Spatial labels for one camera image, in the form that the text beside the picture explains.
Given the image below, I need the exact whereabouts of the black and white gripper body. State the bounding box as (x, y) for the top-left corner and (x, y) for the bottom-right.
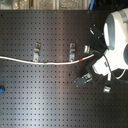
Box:
(86, 50), (112, 84)

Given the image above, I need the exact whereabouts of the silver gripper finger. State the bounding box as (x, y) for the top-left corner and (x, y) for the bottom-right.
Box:
(103, 86), (111, 93)
(84, 45), (92, 54)

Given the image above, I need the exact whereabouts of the white cable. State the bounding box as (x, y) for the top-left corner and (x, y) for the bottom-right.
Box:
(0, 54), (96, 66)

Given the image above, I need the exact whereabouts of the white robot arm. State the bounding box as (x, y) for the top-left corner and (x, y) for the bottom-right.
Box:
(89, 8), (128, 83)

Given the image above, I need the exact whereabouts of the blue object at edge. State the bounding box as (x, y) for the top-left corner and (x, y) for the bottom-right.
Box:
(0, 86), (5, 94)

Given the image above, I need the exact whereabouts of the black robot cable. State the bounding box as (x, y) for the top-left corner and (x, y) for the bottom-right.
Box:
(91, 49), (128, 82)

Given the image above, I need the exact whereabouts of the right metal cable clip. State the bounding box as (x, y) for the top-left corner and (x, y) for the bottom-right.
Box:
(69, 43), (76, 62)

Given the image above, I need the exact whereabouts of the metal cable clip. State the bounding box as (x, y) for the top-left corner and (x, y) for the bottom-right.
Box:
(33, 42), (41, 62)
(69, 43), (76, 62)

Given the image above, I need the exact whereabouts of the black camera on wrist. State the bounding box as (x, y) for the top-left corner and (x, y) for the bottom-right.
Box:
(75, 73), (92, 86)

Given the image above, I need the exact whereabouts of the left metal cable clip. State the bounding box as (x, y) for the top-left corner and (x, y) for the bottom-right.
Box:
(33, 42), (41, 62)

